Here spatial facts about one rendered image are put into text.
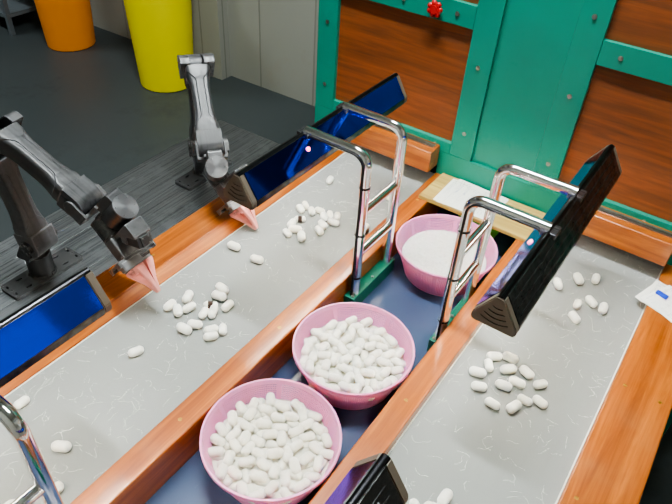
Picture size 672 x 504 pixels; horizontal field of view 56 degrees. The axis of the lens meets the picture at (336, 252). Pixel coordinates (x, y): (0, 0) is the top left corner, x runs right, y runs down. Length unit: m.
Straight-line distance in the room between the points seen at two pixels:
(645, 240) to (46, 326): 1.38
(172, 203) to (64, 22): 2.90
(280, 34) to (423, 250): 2.44
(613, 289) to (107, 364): 1.22
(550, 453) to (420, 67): 1.09
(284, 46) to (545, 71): 2.43
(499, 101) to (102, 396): 1.22
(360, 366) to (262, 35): 2.91
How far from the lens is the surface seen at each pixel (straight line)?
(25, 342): 1.05
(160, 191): 2.02
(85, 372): 1.43
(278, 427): 1.29
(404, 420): 1.28
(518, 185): 1.87
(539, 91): 1.76
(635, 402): 1.47
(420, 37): 1.86
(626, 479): 1.35
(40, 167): 1.48
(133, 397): 1.37
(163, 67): 4.05
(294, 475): 1.24
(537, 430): 1.37
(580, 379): 1.49
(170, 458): 1.28
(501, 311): 1.06
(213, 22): 4.15
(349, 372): 1.37
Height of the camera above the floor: 1.80
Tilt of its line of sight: 40 degrees down
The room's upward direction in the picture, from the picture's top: 4 degrees clockwise
